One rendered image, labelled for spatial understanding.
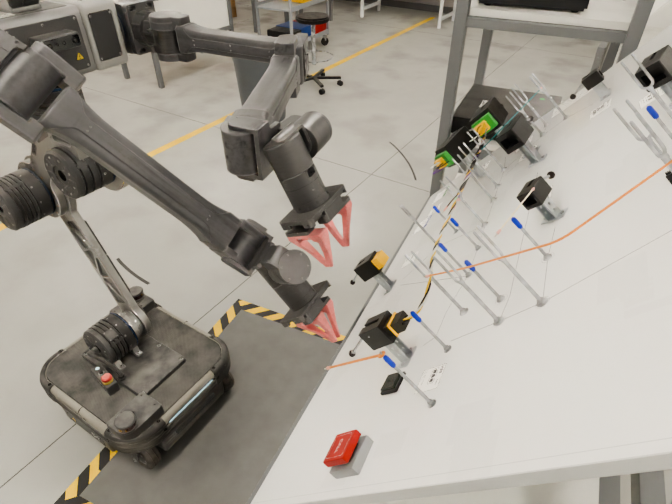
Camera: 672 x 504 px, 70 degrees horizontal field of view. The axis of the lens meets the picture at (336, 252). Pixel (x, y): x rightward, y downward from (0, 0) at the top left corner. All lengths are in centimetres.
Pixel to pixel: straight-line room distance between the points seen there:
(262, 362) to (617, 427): 191
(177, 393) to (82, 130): 137
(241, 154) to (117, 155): 17
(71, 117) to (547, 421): 67
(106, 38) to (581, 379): 126
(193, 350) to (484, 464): 163
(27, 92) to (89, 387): 151
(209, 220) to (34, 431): 173
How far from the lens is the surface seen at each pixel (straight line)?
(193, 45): 128
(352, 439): 74
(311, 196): 69
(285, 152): 67
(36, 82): 73
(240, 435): 209
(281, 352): 231
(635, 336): 57
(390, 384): 82
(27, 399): 252
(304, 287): 86
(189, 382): 198
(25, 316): 292
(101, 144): 74
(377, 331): 81
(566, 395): 56
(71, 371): 218
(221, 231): 80
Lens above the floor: 176
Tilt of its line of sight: 38 degrees down
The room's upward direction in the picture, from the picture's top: straight up
